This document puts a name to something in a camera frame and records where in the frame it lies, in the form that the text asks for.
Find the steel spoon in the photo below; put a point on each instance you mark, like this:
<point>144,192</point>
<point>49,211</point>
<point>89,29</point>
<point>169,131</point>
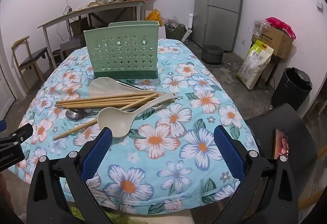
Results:
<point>75,114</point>

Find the white wall socket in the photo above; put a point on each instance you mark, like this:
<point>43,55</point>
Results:
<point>244,41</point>

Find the dark grey rice cooker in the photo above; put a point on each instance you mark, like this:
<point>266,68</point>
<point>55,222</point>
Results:
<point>212,54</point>

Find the white shell-shaped rice paddle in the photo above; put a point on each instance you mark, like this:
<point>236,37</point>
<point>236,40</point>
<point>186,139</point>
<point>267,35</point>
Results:
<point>104,87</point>

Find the yellow white rice bag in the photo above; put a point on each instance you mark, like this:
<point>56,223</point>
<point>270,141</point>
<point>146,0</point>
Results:
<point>253,65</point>

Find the wooden chair black seat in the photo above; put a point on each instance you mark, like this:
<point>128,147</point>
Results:
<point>33,56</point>

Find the black trash bin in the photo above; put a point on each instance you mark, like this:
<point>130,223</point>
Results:
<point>293,91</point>

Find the green shaggy rug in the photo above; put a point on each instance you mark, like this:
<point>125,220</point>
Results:
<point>120,219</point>

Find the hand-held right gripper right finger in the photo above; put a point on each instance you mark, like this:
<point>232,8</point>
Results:
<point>228,152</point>

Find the steel utensil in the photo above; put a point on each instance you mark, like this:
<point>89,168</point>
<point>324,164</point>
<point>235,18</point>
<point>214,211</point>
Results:
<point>127,82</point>

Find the large cardboard box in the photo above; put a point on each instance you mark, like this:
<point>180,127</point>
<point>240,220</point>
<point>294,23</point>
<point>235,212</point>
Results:
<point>278,42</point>

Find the pink plastic bag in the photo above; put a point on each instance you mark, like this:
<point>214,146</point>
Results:
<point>279,25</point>

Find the large black object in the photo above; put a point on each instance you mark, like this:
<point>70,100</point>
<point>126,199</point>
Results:
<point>265,121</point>

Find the dark green sack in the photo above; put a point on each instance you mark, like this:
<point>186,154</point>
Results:
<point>176,32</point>

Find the clear plastic bag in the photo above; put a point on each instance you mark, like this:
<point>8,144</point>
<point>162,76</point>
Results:
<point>259,26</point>

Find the white leaning device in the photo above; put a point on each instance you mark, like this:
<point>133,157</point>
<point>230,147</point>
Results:
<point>190,22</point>

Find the dark wooden stand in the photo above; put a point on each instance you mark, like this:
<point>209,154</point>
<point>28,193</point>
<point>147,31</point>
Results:
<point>274,65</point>

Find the small portrait picture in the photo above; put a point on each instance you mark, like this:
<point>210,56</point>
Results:
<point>281,144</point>

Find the silver refrigerator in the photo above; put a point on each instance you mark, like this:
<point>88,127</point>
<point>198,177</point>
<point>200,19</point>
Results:
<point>217,4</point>

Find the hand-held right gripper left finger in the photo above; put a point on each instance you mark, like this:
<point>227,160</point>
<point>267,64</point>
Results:
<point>98,152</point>

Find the floral blue blanket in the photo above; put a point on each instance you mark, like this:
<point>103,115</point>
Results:
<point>178,162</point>

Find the yellow plastic bag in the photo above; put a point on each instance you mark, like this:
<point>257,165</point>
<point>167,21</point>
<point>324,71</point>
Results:
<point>154,17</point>

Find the white box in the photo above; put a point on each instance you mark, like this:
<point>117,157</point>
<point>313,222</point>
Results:
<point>162,32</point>

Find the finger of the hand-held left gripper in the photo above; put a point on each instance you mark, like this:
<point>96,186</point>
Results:
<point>18,134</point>

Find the green perforated utensil holder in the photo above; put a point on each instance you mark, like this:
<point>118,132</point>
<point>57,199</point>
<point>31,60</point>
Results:
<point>122,31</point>

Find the pile of bamboo chopsticks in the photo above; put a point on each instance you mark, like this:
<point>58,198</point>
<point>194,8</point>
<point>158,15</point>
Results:
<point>102,100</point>

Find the white plastic ladle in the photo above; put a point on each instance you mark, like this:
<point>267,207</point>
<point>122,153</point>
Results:
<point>115,123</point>

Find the long wooden desk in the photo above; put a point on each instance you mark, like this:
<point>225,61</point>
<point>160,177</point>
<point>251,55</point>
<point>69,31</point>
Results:
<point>102,8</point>

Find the white door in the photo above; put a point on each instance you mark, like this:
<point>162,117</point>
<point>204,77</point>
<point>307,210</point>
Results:
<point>5,91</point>

